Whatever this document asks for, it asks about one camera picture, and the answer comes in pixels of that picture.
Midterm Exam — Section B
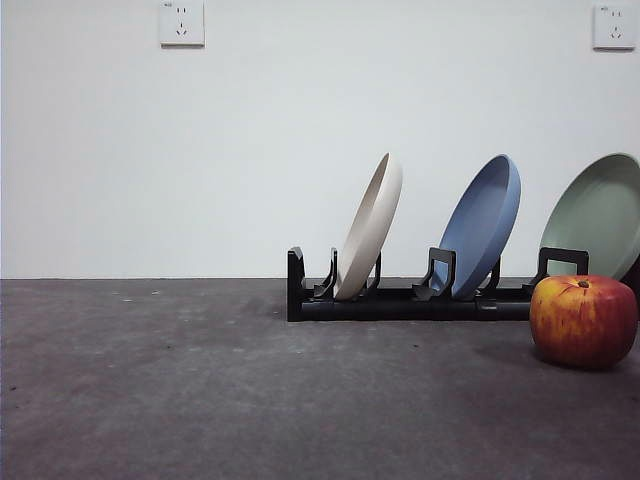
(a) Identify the pale yellow plate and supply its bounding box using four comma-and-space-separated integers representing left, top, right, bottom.
333, 152, 404, 301

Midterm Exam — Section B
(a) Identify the red yellow apple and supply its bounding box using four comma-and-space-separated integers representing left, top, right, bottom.
529, 273, 640, 372

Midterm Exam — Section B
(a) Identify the black plate rack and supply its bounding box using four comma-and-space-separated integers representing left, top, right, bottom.
286, 246, 640, 322

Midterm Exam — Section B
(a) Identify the blue plate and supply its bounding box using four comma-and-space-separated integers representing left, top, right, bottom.
430, 153, 522, 300

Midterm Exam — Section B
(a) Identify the green plate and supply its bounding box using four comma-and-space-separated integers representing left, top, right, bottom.
538, 152, 640, 292

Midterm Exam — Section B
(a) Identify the white wall socket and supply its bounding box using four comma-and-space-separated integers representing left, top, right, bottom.
159, 0, 206, 49
592, 3, 629, 51

